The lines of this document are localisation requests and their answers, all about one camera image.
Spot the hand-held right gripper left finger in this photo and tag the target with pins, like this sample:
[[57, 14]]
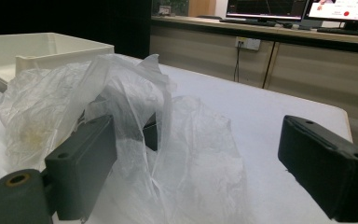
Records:
[[80, 168]]

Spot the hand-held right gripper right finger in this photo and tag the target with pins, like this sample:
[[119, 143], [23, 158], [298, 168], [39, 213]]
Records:
[[326, 168]]

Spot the black rectangular box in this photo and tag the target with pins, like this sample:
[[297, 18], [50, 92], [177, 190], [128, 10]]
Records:
[[151, 135]]

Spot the clear plastic bag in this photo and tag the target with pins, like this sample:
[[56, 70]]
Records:
[[195, 149]]

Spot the pale yellow lump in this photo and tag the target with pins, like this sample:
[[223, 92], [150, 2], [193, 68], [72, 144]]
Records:
[[34, 137]]

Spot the long wooden counter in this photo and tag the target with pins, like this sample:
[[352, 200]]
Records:
[[323, 77]]

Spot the white plastic bin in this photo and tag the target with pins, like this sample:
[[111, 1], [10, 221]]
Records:
[[59, 46]]

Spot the black keyboard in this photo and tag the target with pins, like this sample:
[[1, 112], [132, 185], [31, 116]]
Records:
[[254, 21], [348, 31]]

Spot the white-screen computer monitor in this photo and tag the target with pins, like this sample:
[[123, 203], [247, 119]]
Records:
[[341, 9]]

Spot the dark-screen computer monitor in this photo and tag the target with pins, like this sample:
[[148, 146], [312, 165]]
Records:
[[265, 7]]

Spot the white wall socket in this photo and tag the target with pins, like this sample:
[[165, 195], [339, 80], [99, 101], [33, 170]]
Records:
[[248, 43]]

